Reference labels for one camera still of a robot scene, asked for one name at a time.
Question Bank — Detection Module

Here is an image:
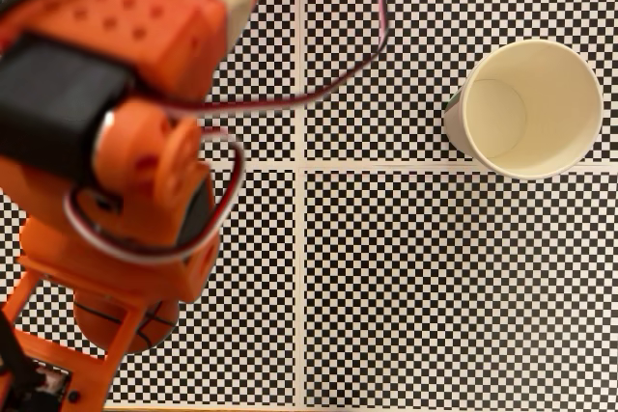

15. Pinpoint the black camera cable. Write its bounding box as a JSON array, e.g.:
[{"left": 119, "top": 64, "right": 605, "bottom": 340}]
[{"left": 0, "top": 309, "right": 45, "bottom": 412}]

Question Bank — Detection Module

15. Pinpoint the black white checkerboard paper sheet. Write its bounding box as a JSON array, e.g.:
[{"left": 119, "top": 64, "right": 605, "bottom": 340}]
[
  {"left": 303, "top": 0, "right": 618, "bottom": 163},
  {"left": 0, "top": 168, "right": 296, "bottom": 406},
  {"left": 302, "top": 169, "right": 618, "bottom": 408},
  {"left": 0, "top": 0, "right": 296, "bottom": 162}
]

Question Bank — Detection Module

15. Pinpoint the white paper cup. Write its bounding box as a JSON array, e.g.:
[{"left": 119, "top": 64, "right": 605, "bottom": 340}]
[{"left": 442, "top": 39, "right": 604, "bottom": 180}]

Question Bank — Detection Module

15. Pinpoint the red white black servo cable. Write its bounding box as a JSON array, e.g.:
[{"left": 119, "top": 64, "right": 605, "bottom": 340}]
[
  {"left": 163, "top": 0, "right": 390, "bottom": 120},
  {"left": 65, "top": 125, "right": 247, "bottom": 264}
]

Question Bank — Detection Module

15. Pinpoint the small orange basketball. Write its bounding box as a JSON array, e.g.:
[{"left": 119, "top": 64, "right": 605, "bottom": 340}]
[{"left": 71, "top": 291, "right": 181, "bottom": 355}]

